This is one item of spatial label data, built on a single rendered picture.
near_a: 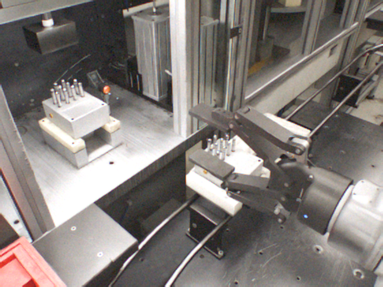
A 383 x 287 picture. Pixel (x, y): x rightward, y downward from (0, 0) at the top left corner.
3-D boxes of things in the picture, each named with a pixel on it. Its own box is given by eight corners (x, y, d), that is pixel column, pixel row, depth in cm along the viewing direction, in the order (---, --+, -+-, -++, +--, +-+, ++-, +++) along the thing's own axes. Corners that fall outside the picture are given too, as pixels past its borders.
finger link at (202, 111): (227, 134, 44) (227, 129, 43) (187, 114, 48) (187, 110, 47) (240, 124, 46) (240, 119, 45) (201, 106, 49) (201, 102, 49)
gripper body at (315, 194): (342, 213, 44) (281, 181, 48) (363, 166, 38) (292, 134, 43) (318, 251, 39) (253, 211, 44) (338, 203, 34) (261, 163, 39)
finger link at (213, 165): (235, 167, 51) (234, 170, 51) (200, 147, 54) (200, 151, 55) (223, 177, 49) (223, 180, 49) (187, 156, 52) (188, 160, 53)
